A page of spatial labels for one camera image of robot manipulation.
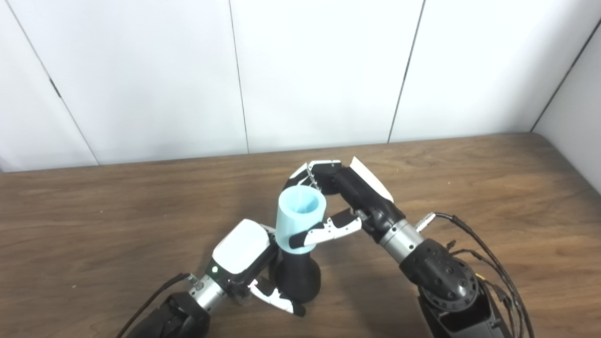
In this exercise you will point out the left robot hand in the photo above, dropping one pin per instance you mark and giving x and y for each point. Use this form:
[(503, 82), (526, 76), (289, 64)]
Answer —
[(239, 249)]

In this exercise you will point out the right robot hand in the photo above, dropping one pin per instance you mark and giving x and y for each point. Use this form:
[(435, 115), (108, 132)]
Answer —
[(366, 197)]

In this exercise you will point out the black nozzle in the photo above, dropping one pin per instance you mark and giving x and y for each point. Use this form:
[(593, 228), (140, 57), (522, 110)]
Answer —
[(298, 277)]

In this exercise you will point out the black wall panel hinge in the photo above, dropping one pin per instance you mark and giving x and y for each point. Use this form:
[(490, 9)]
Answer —
[(55, 88)]

